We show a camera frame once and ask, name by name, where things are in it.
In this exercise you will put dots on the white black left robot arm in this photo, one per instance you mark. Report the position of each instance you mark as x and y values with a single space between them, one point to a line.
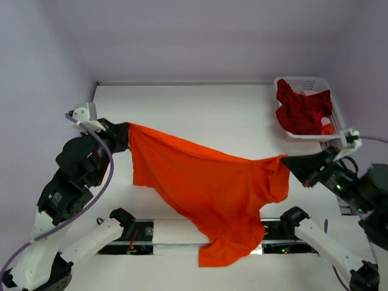
85 170

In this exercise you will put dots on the white plastic laundry basket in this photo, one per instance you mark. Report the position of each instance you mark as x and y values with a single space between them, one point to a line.
308 85

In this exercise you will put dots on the orange t shirt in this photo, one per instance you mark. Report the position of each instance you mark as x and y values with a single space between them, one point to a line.
220 193

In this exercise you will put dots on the pink garment in basket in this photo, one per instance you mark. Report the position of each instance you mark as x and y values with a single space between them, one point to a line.
325 121

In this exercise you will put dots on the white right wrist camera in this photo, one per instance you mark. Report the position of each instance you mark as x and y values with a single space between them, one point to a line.
351 142

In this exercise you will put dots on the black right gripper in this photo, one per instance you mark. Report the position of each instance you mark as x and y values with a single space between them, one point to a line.
311 169

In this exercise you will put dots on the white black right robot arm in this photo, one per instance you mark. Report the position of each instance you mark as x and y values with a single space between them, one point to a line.
336 239

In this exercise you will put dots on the dark red t shirt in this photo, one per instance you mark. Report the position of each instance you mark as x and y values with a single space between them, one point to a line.
300 114

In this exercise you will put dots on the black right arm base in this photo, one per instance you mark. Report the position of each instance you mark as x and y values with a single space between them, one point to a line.
279 241

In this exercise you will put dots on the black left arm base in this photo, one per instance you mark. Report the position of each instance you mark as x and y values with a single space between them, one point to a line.
139 243

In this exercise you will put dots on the orange garment in basket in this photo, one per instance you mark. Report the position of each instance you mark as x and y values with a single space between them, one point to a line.
327 129

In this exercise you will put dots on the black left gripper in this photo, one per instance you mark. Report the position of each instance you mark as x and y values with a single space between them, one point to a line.
120 131

